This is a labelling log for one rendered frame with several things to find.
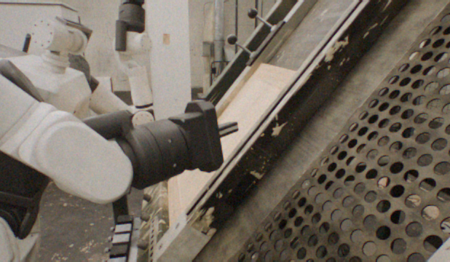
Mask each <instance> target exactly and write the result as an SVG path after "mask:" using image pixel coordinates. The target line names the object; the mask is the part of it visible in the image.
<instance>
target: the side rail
mask: <svg viewBox="0 0 450 262"><path fill-rule="evenodd" d="M298 1H299V0H277V2H276V3H275V5H274V6H273V7H272V8H271V9H270V11H269V12H268V13H267V15H266V16H265V18H264V19H263V20H265V21H266V22H268V24H270V25H271V26H274V25H277V24H278V22H279V21H282V20H284V19H285V17H286V16H287V15H288V13H289V12H290V11H291V10H292V9H293V7H294V6H295V5H296V3H297V2H298ZM270 30H271V28H269V27H268V26H267V25H265V24H263V23H262V22H260V24H259V25H258V27H257V28H256V29H255V31H254V32H253V33H252V34H251V35H250V36H249V37H248V39H247V40H246V41H245V43H244V44H243V46H244V47H245V48H246V49H248V50H249V51H250V52H255V51H256V50H257V49H258V47H259V46H260V44H261V43H262V42H263V40H265V38H266V37H268V35H269V34H270V32H271V31H270ZM249 56H250V55H249V54H248V53H247V52H246V51H245V50H243V49H242V48H240V49H239V50H238V52H237V53H236V54H235V56H234V57H233V58H232V59H231V60H230V62H229V63H228V65H227V66H226V67H225V69H224V70H223V71H222V72H221V74H220V75H219V76H218V78H217V79H216V80H215V81H214V82H213V84H212V85H211V86H210V88H209V89H208V91H207V92H206V93H205V94H204V95H203V98H205V97H208V101H210V102H211V103H212V104H213V106H214V107H215V106H216V105H217V104H218V102H219V101H220V99H222V97H223V96H224V95H225V94H226V92H227V90H228V89H229V88H230V87H231V86H232V85H233V83H234V82H235V80H236V79H237V78H238V77H239V75H240V74H241V73H242V72H243V71H244V69H245V68H246V63H247V61H248V60H249V59H250V57H249Z"/></svg>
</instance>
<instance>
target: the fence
mask: <svg viewBox="0 0 450 262"><path fill-rule="evenodd" d="M299 1H300V0H299ZM299 1H298V2H297V3H296V5H295V6H294V7H293V9H292V10H291V11H290V12H289V13H288V15H287V16H286V17H285V19H284V21H285V22H286V23H285V25H284V26H283V27H282V28H281V29H280V30H279V32H278V33H277V35H276V36H275V37H274V38H273V40H271V41H270V43H269V44H268V45H267V46H266V48H265V49H264V51H263V52H262V53H261V54H260V55H259V56H258V58H257V59H256V61H255V62H254V63H253V65H252V66H251V67H250V66H246V68H245V69H244V71H243V72H242V73H241V74H240V75H239V77H238V78H237V79H236V81H235V82H234V83H233V85H232V86H231V87H230V88H229V89H228V91H227V92H226V94H225V95H224V96H223V97H222V99H220V101H219V102H218V104H217V105H216V106H215V109H216V117H217V118H218V117H219V116H220V114H221V113H222V112H223V110H224V109H225V108H226V107H227V106H228V105H229V103H230V102H231V100H232V99H233V98H234V96H235V95H236V94H237V93H238V92H239V91H240V89H241V88H242V86H243V85H244V84H245V83H246V81H247V80H248V79H249V78H250V76H251V75H252V74H253V72H254V71H255V70H256V69H257V68H258V66H259V65H260V64H261V63H265V64H267V63H268V61H269V60H270V59H271V57H272V56H273V55H274V54H275V53H276V51H277V50H278V49H279V48H280V46H281V45H282V44H283V43H284V42H285V40H286V39H287V38H288V37H289V36H290V34H291V33H292V32H293V30H294V29H295V28H296V26H297V25H298V24H299V23H300V22H301V20H302V19H303V18H304V16H305V15H306V14H307V13H308V11H309V10H310V9H311V8H312V6H313V5H314V4H315V2H317V0H302V1H300V2H299Z"/></svg>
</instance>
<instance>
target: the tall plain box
mask: <svg viewBox="0 0 450 262"><path fill-rule="evenodd" d="M77 12H80V11H79V10H78V9H76V8H74V7H72V6H70V5H68V4H66V3H64V2H62V1H10V0H0V44H1V45H4V46H6V47H11V48H14V49H17V50H20V51H23V45H24V42H25V38H26V34H27V33H29V34H31V29H32V26H33V24H34V23H35V22H36V21H37V20H38V19H40V18H44V19H47V20H51V21H54V22H56V23H60V24H62V23H61V22H59V21H58V20H56V19H55V17H56V15H57V16H59V17H63V18H65V19H67V20H71V21H74V22H76V23H79V16H78V13H77ZM63 25H64V24H63ZM64 26H65V27H67V29H69V30H73V29H75V28H72V27H69V26H67V25H64ZM45 51H46V50H45V49H39V48H38V47H37V46H36V45H35V44H34V43H33V41H32V38H31V43H30V47H29V49H28V54H34V55H37V56H39V57H41V56H42V53H45ZM90 116H92V115H91V110H90V108H89V107H88V109H87V113H86V117H90ZM86 117H85V118H86Z"/></svg>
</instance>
